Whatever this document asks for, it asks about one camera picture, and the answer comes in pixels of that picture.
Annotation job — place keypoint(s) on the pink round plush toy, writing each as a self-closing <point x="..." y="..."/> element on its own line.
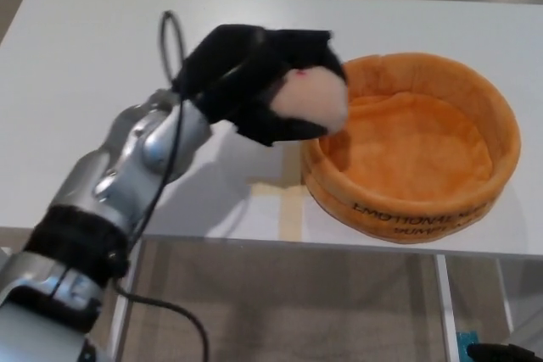
<point x="311" y="100"/>

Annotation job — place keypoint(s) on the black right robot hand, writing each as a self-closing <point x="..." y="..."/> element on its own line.
<point x="500" y="348"/>

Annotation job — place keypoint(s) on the white metal table leg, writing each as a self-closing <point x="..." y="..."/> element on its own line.
<point x="447" y="307"/>
<point x="127" y="307"/>

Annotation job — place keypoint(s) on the beige masking tape cross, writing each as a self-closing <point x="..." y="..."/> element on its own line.
<point x="288" y="209"/>

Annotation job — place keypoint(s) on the orange plush round basket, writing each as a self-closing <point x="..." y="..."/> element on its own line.
<point x="424" y="167"/>

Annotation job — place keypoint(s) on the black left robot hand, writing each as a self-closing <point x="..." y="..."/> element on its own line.
<point x="237" y="82"/>

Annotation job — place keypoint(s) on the teal tape piece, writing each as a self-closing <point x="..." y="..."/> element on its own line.
<point x="466" y="338"/>

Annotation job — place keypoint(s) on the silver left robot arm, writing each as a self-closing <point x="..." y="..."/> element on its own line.
<point x="97" y="192"/>

